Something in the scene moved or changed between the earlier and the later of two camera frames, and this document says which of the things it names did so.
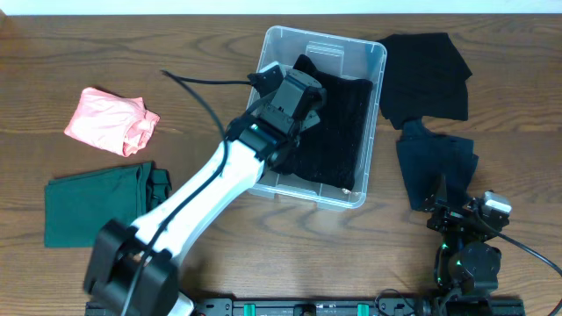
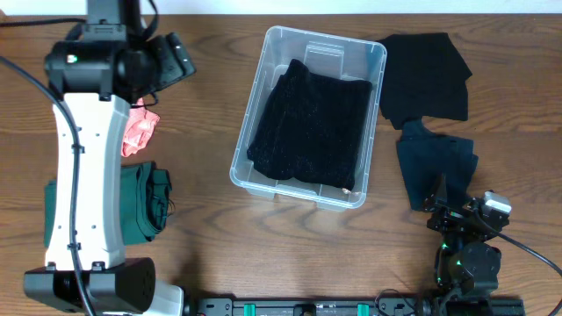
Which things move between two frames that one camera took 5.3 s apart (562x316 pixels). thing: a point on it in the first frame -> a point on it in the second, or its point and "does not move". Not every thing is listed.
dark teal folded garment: x=435 y=165 does not move
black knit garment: x=330 y=149 does not move
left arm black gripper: x=313 y=111 -> x=176 y=59
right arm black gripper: x=451 y=214 does not move
